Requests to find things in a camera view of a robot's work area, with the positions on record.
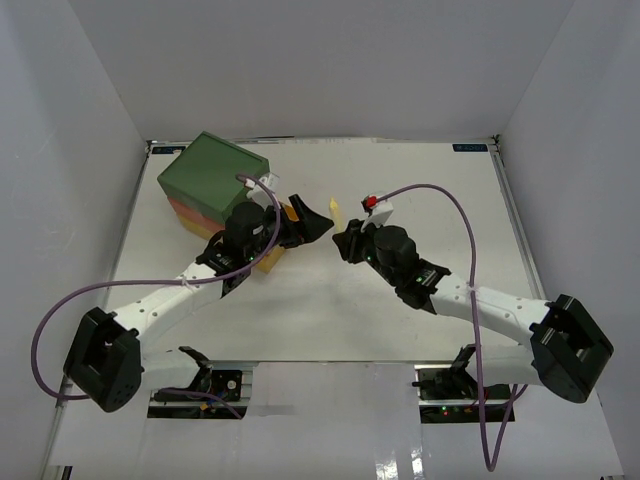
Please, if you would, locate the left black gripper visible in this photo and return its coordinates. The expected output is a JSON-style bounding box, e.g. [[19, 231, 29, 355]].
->
[[245, 194, 332, 262]]

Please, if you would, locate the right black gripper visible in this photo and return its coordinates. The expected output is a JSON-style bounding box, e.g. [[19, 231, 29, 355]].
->
[[334, 215, 400, 288]]

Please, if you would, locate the pale yellow highlighter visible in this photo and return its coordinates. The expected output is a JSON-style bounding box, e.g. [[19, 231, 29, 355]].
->
[[329, 197, 345, 233]]

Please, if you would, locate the green drawer storage box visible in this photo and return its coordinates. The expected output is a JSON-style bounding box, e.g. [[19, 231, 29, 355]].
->
[[157, 132, 270, 224]]

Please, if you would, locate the orange red drawer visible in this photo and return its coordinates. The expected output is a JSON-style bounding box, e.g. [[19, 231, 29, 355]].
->
[[167, 197, 223, 228]]

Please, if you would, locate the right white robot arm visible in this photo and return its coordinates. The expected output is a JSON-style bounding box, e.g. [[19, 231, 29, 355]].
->
[[333, 220, 614, 403]]

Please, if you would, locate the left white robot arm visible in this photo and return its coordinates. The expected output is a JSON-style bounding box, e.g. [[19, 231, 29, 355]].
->
[[64, 195, 334, 412]]

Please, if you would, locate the blue corner label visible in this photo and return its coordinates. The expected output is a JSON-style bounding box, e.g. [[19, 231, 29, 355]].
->
[[452, 143, 488, 153]]

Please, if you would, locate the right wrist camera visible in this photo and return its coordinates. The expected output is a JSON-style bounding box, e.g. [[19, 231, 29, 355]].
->
[[361, 194, 394, 232]]

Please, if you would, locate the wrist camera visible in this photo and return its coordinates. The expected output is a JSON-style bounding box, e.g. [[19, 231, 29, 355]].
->
[[244, 172, 280, 204], [361, 194, 394, 232]]

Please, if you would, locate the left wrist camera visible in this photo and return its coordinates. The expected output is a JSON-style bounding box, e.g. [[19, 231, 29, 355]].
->
[[244, 172, 280, 204]]

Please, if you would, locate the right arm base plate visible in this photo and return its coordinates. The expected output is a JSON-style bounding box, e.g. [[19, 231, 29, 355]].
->
[[412, 365, 511, 425]]

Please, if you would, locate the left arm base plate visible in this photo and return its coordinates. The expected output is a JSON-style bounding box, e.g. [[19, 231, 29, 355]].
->
[[153, 369, 243, 402]]

